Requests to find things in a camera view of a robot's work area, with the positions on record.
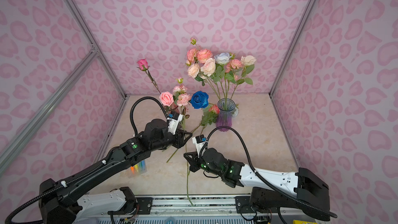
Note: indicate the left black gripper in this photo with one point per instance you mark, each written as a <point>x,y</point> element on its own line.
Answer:
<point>180,137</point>

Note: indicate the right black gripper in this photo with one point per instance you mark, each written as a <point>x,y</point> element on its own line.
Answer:
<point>193,162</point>

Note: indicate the red glass vase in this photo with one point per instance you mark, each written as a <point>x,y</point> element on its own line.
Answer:
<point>175,110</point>

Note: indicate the single pink rose stem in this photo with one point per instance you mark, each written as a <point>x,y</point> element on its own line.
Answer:
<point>167,99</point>

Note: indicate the purple blue glass vase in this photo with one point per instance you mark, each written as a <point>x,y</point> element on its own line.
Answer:
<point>227,109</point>

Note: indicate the cream peach rose stem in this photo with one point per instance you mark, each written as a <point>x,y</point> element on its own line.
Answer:
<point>193,71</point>

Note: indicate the large cream rose stem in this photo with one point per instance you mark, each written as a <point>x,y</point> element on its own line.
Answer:
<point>206,73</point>

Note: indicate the magenta rosebud stem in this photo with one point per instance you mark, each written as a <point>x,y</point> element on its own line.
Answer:
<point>144,67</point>

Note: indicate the large pink spray rose stem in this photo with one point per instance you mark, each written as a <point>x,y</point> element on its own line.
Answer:
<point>197,53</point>

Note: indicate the pale blue white rose stem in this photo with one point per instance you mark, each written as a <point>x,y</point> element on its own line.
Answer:
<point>222,69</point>

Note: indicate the small pink spray rose stem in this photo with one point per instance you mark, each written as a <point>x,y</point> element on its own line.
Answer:
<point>181,100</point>

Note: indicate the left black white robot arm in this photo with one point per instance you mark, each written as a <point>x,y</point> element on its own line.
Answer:
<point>59,204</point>

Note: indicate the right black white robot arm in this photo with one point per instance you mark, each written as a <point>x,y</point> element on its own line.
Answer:
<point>301,190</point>

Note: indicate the pack of coloured markers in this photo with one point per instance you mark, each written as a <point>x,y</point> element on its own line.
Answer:
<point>139,168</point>

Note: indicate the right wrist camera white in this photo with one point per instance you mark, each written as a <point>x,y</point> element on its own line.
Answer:
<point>200,143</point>

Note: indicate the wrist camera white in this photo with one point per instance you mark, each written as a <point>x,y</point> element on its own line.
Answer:
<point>200,143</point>
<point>173,121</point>

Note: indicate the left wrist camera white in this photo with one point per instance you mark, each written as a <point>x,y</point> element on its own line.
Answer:
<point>173,121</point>

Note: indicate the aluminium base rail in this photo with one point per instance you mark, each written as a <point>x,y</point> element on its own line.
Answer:
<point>197,209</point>

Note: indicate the diagonal aluminium frame bar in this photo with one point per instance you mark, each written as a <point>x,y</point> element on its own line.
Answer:
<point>19,142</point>

